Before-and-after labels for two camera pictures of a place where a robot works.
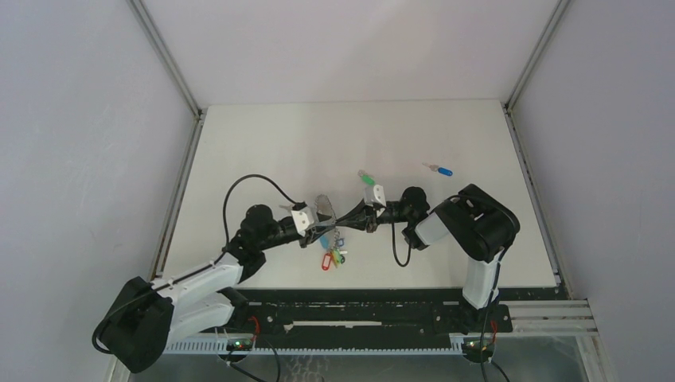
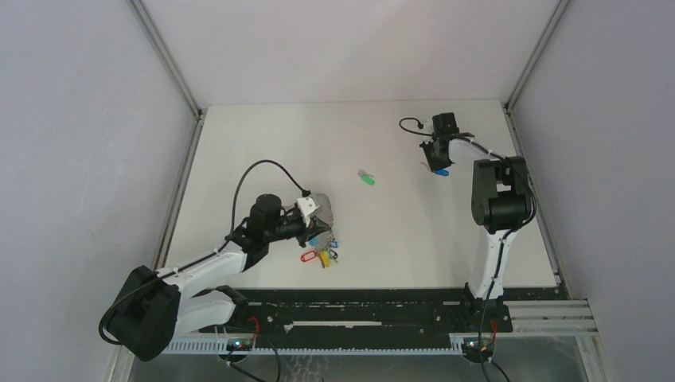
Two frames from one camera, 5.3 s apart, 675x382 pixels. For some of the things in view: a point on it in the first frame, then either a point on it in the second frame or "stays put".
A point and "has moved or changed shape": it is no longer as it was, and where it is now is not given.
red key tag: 326,261 to 308,255
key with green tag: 366,177 stays put
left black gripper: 316,231 stays put
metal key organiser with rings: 324,208 has moved or changed shape
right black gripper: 362,216 to 433,165
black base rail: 364,311 stays put
